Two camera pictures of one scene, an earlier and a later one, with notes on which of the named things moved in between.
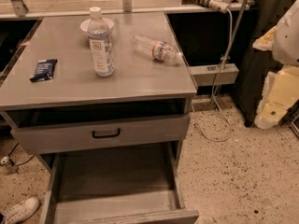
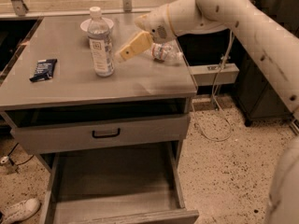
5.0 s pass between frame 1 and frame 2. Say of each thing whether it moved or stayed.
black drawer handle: stayed
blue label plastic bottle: stayed
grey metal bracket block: stayed
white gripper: moved
